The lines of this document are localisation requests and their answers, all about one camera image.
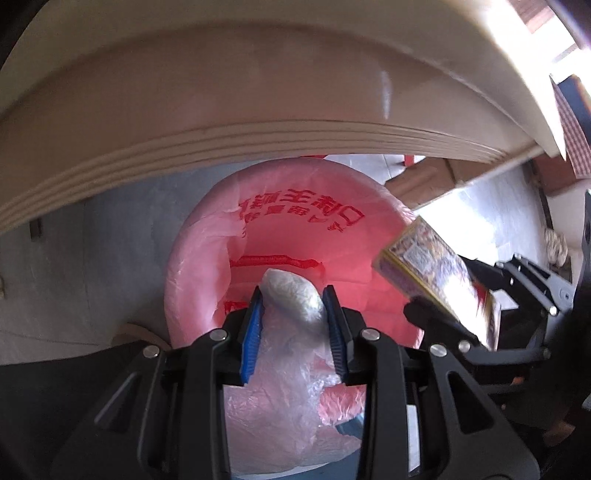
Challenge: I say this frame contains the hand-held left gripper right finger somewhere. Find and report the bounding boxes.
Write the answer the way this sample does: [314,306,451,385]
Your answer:
[322,285,541,480]

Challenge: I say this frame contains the cream knotted cloth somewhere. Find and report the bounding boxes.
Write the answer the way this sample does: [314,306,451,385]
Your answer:
[544,227,570,269]

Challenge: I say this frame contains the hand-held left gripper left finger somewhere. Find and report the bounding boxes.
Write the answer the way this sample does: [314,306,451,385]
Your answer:
[48,286,265,480]

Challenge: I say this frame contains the clear plastic bag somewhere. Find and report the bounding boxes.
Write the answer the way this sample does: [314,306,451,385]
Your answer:
[224,268,366,477]

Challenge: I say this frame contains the beige slipper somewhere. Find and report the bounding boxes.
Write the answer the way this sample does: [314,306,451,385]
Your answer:
[112,322,172,352]

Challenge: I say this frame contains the cream dining table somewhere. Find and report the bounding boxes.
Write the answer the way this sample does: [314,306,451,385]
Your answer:
[0,0,583,232]

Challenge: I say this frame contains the person's dark trousers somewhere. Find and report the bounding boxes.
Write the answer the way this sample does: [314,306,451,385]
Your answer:
[0,339,158,480]

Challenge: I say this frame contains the brown cardboard box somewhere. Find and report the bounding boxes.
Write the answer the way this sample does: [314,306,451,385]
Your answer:
[385,157,536,209]

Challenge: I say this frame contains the colourful printed cardboard box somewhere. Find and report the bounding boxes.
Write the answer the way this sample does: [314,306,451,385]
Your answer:
[374,217,502,352]

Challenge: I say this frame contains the red checkered cloth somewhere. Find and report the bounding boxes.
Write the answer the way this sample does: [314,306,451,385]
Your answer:
[551,75,591,179]

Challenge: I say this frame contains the bin with pink liner bag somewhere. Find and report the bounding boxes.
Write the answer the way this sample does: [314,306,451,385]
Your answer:
[164,157,424,462]

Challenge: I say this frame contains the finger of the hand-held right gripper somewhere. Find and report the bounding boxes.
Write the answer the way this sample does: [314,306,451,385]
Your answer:
[463,253,574,318]
[403,296,551,366]

